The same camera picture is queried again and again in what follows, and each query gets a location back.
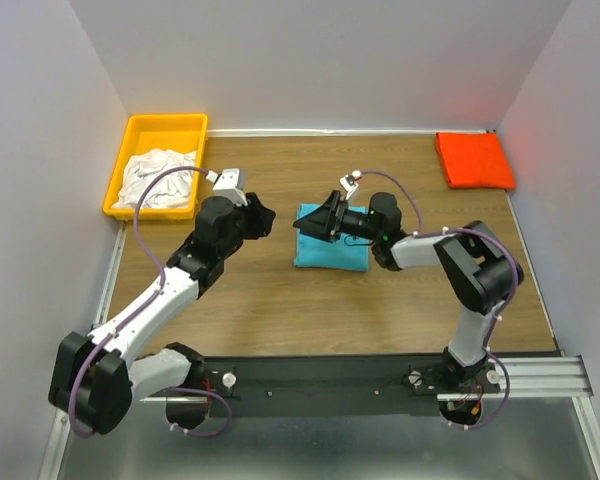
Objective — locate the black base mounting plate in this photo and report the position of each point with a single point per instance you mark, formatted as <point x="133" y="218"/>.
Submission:
<point x="325" y="386"/>

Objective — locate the yellow plastic bin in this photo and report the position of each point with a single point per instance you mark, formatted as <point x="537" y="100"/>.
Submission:
<point x="180" y="132"/>

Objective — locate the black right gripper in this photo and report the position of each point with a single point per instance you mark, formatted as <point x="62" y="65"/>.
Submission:
<point x="325" y="222"/>

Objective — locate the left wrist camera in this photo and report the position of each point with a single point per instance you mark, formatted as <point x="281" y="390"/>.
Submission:
<point x="230" y="185"/>

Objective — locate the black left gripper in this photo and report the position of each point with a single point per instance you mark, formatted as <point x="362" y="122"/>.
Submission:
<point x="260" y="217"/>

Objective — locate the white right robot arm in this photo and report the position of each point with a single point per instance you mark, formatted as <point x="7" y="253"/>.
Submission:
<point x="482" y="273"/>

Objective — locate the cyan blue t-shirt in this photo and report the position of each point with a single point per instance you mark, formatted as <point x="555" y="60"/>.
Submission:
<point x="347" y="253"/>

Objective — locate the folded orange t-shirt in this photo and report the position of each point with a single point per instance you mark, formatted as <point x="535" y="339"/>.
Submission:
<point x="474" y="161"/>

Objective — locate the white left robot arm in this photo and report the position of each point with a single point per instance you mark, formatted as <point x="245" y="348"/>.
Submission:
<point x="190" y="271"/>

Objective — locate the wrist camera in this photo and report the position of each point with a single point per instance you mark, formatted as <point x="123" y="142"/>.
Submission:
<point x="350" y="185"/>
<point x="230" y="185"/>

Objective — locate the aluminium extrusion rail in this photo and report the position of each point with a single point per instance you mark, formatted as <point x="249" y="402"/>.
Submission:
<point x="540" y="377"/>

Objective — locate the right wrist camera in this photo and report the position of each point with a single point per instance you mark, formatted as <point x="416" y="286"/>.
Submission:
<point x="350" y="185"/>

